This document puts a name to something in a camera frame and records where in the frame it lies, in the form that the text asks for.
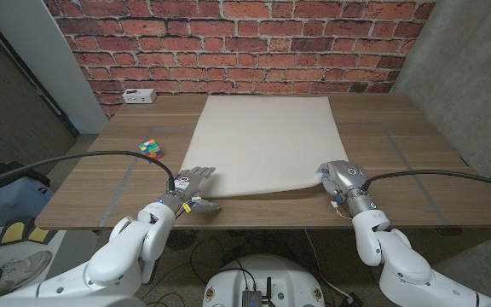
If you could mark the yellow and black pad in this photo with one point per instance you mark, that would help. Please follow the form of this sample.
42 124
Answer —
15 232

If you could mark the black round fan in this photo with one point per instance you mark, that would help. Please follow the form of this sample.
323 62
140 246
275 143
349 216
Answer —
179 239

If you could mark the white metal table leg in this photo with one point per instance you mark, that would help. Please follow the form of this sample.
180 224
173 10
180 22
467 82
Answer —
154 243
369 243

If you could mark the small grey electronics box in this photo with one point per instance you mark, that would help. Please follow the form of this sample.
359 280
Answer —
252 298

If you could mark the red brick print backdrop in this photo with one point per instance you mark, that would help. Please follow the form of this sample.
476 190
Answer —
245 42

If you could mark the blue storage bin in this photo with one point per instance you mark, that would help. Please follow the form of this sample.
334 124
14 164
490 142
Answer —
11 209

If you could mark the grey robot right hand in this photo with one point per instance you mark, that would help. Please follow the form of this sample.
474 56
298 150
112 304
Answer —
348 179

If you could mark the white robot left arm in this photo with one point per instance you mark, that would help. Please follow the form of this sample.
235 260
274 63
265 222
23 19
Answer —
117 260

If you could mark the cream memory foam sheet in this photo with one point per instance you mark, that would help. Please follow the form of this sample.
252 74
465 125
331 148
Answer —
267 140

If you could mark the white robot torso base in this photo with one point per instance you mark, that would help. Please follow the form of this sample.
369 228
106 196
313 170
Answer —
267 273

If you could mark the white sneaker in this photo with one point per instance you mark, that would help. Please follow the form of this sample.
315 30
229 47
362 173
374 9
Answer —
21 270

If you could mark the white wall panel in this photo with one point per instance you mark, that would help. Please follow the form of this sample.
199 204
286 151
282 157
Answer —
36 42

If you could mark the black stub antenna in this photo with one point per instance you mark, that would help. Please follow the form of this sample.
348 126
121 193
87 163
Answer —
268 290

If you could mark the black cloth bag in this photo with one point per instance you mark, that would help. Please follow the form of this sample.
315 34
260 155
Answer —
2 171

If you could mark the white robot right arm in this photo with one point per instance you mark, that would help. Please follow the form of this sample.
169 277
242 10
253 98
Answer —
403 268

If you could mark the white power strip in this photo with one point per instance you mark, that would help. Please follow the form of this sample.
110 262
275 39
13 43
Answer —
139 96

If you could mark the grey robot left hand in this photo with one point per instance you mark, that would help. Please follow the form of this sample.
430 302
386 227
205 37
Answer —
186 187

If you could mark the multicoloured Rubik's cube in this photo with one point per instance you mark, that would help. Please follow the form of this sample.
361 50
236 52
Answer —
151 148

